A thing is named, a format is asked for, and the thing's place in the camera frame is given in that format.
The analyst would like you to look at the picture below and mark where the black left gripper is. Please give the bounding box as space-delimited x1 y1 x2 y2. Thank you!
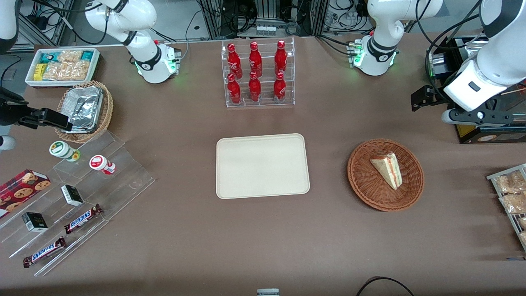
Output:
411 85 453 112

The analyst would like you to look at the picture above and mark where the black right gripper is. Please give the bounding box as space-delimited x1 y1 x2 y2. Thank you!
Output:
0 88 73 132

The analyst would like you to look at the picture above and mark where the triangular sandwich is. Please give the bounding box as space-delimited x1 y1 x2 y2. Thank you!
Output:
370 152 402 190

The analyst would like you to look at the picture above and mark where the aluminium foil tray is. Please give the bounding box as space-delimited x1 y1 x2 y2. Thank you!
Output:
61 86 104 133

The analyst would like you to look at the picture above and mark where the light oval wicker basket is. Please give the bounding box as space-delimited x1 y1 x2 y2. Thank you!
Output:
55 81 114 144

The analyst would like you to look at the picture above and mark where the brown round wicker basket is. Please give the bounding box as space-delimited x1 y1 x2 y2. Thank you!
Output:
347 139 424 212

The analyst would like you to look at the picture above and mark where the cream plastic tray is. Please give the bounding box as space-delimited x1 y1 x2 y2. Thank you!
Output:
216 133 311 200

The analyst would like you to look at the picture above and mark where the green-lid yogurt drink bottle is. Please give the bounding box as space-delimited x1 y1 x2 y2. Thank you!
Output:
49 141 81 162

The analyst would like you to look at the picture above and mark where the white rectangular snack bin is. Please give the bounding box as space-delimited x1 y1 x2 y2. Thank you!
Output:
25 48 101 88

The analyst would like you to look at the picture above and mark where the large clear cracker bag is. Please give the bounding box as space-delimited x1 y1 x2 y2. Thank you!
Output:
43 60 90 81

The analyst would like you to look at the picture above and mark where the small clear cracker bag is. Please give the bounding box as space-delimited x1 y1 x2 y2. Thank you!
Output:
58 50 83 63

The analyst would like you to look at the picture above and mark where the red-lid yogurt drink bottle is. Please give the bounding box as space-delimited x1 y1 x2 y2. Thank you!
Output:
89 155 117 176

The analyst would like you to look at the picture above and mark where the red chocolate-chip cookie box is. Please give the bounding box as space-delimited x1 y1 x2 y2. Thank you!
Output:
0 169 51 219

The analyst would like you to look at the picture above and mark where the black hot food display case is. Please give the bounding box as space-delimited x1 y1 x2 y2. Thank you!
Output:
425 36 526 144

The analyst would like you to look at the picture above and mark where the small black box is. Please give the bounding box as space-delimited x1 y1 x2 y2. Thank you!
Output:
21 212 49 234
61 185 84 207

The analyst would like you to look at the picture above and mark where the clear acrylic stepped shelf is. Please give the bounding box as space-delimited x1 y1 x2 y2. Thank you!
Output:
0 131 156 277

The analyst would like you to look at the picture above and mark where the Snickers chocolate bar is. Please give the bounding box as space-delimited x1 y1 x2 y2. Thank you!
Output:
23 236 67 268
64 204 104 235

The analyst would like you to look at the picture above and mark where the red cola bottle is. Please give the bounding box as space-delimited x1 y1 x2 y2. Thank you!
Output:
249 41 263 78
273 72 286 104
248 72 262 103
227 73 242 104
227 43 243 79
275 40 288 75

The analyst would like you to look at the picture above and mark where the clear acrylic bottle rack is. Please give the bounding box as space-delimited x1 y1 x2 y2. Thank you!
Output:
221 37 295 109

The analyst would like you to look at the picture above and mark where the white power strip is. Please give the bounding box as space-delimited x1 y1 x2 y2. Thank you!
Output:
255 25 288 37

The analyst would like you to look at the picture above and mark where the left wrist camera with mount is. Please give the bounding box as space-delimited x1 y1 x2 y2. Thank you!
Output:
441 108 526 126

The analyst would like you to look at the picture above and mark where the grey wire rack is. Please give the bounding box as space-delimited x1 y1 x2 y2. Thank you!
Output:
487 164 526 252

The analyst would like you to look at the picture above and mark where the aluminium frame rack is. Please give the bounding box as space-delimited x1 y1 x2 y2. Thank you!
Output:
196 0 329 40

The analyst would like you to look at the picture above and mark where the black cable loop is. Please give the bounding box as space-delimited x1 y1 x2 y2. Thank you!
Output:
355 276 415 296

